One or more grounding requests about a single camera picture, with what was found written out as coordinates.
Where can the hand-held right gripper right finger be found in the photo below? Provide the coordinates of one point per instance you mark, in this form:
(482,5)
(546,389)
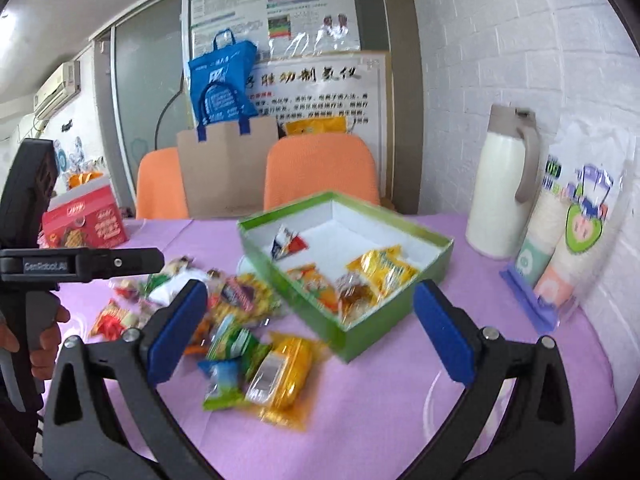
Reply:
(445,335)

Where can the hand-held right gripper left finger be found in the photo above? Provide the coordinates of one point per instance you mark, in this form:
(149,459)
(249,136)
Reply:
(175,332)

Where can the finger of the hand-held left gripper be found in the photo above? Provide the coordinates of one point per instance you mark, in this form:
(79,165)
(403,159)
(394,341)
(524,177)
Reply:
(120,262)

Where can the small orange snack packet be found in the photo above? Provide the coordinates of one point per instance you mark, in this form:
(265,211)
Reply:
(200,337)

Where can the clear packet red sweets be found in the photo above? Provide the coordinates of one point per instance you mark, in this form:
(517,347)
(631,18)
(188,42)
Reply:
(125,289)

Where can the small brown snack packet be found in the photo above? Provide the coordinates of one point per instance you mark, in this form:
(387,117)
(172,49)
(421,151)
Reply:
(177,263)

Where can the red yellow snack packet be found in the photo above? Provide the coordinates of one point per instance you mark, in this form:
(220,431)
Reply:
(110,322)

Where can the blue green snack packet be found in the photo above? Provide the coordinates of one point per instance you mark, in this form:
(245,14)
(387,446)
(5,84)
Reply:
(222,385)

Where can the golden packet dark label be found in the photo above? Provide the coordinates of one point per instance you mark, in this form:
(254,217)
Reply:
(245,300)

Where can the large yellow packet white label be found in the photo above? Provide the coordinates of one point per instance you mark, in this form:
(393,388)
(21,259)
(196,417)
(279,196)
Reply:
(295,360)

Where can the green cardboard box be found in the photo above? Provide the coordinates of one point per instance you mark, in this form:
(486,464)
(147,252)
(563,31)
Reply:
(310,320)

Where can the person's left hand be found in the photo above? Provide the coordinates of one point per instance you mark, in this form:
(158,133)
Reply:
(47,340)

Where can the red cardboard box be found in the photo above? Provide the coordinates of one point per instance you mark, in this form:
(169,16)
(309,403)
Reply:
(85,225)

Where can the orange plastic bag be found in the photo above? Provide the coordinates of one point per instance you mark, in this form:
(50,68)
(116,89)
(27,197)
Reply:
(87,179)

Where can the orange chair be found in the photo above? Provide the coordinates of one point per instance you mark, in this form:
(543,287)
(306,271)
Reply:
(160,185)
(320,170)

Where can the blue plastic stand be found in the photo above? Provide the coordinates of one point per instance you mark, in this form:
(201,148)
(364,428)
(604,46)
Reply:
(525,292)

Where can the white air conditioner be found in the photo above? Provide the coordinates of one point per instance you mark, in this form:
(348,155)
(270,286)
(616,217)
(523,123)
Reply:
(57,90)

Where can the purple tablecloth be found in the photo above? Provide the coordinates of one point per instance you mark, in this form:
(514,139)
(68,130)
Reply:
(380,410)

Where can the clear packet brown pastry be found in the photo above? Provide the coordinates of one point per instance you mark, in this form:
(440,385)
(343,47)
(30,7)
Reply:
(352,295)

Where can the red white blue snack packet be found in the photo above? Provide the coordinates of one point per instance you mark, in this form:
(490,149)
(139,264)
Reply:
(287,244)

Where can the frosted glass door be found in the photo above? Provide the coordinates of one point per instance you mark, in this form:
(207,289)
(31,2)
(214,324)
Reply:
(145,85)

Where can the white thermos jug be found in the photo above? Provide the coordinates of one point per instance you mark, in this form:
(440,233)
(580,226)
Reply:
(495,190)

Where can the pack of paper cups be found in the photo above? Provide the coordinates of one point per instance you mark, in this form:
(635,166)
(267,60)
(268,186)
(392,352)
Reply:
(585,240)

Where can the blue tote bag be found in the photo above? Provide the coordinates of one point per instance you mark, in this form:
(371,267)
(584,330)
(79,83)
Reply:
(220,75)

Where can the flat yellow packet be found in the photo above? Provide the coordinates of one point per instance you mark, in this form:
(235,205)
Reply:
(315,126)

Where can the framed text board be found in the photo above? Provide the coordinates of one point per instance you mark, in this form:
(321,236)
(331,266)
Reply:
(320,95)

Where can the cartoon wall sticker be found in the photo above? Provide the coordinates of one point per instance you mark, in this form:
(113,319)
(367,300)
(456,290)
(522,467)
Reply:
(75,152)

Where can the wall poster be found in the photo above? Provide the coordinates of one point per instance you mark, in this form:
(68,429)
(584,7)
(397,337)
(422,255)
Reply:
(230,5)

